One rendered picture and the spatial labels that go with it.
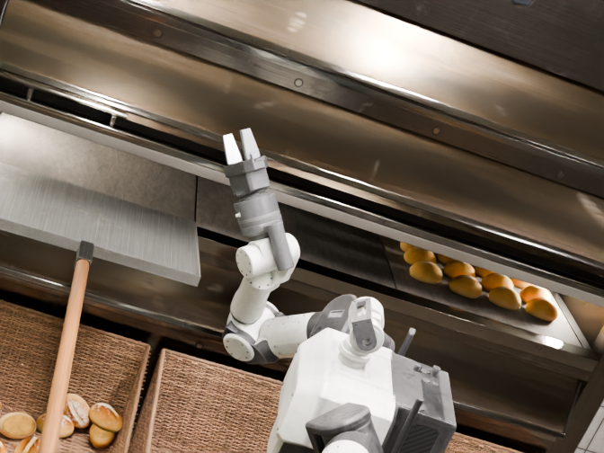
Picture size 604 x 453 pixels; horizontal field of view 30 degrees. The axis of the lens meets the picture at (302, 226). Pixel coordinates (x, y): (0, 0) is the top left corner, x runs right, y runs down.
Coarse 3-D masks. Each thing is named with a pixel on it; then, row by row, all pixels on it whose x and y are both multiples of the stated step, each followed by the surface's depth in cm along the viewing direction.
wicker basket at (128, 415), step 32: (0, 320) 293; (32, 320) 293; (64, 320) 295; (0, 352) 294; (32, 352) 295; (96, 352) 297; (128, 352) 298; (0, 384) 295; (32, 384) 297; (128, 384) 300; (0, 416) 292; (32, 416) 297; (128, 416) 287; (64, 448) 290; (128, 448) 271
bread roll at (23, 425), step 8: (8, 416) 284; (16, 416) 285; (24, 416) 286; (0, 424) 283; (8, 424) 283; (16, 424) 284; (24, 424) 285; (32, 424) 286; (8, 432) 283; (16, 432) 284; (24, 432) 285; (32, 432) 287
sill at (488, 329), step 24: (216, 240) 293; (240, 240) 299; (312, 264) 302; (336, 288) 300; (360, 288) 301; (384, 288) 306; (408, 312) 305; (432, 312) 305; (456, 312) 309; (480, 336) 309; (504, 336) 310; (528, 336) 313; (576, 360) 315
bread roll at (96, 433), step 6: (96, 426) 295; (90, 432) 293; (96, 432) 292; (102, 432) 293; (108, 432) 294; (114, 432) 296; (90, 438) 293; (96, 438) 291; (102, 438) 291; (108, 438) 292; (96, 444) 291; (102, 444) 292; (108, 444) 293
